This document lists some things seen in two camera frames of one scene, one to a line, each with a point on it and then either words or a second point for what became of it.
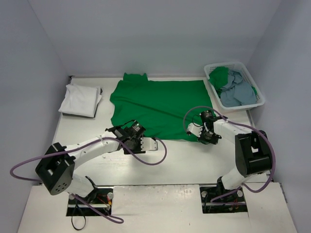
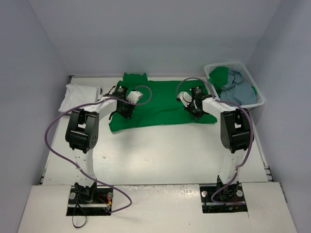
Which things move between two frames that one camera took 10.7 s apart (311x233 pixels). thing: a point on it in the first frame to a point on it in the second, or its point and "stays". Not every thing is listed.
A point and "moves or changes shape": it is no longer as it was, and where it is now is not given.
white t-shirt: (80, 100) stays
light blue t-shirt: (237, 91) stays
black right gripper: (202, 137) to (195, 110)
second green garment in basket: (218, 77) stays
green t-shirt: (159, 105) moves or changes shape
